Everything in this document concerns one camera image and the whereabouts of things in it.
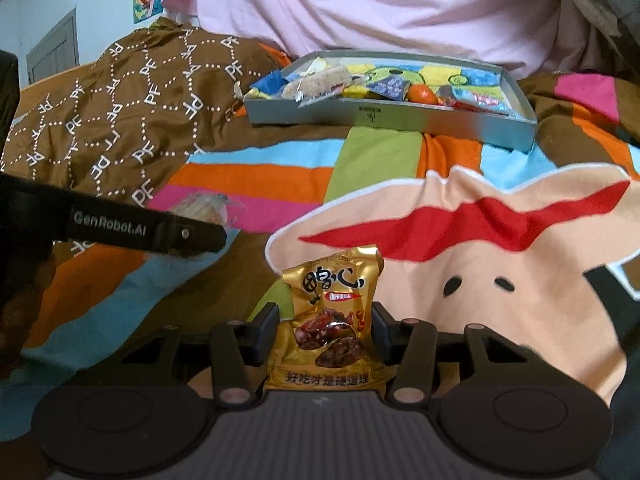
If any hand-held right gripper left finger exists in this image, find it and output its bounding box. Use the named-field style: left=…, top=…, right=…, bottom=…
left=119, top=302, right=281, bottom=406

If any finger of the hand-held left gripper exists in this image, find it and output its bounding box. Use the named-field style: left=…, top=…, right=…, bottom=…
left=167, top=212, right=228, bottom=257

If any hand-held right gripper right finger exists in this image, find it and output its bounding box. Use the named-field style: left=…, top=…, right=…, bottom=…
left=372, top=302, right=534, bottom=406

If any clear pastry packet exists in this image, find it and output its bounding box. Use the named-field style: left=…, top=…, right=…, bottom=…
left=167, top=194, right=246, bottom=231

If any gold snack packet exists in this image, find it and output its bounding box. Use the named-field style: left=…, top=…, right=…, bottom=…
left=263, top=245, right=388, bottom=393

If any clear puffed rice bar packet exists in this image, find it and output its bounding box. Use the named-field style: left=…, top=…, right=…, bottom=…
left=282, top=62, right=351, bottom=102

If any grey cardboard tray box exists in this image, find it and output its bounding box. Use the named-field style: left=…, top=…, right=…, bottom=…
left=243, top=49, right=538, bottom=155

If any long blue snack packet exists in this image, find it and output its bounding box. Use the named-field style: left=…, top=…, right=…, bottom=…
left=367, top=74, right=408, bottom=103

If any light blue snack packet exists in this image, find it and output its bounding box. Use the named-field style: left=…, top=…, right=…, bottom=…
left=452, top=85, right=511, bottom=116

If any grey cabinet door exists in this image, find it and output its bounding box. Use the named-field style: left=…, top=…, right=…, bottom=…
left=26, top=8, right=78, bottom=85

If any colourful cartoon drawing paper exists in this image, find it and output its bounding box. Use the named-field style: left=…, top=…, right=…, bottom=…
left=248, top=57, right=503, bottom=106

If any pink curtain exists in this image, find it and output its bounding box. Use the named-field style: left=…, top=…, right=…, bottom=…
left=150, top=0, right=596, bottom=81

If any plastic bag of clothes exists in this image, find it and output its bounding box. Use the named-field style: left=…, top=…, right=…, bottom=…
left=552, top=0, right=640, bottom=68

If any wooden bed rail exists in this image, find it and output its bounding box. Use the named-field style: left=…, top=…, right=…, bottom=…
left=19, top=62, right=103, bottom=93

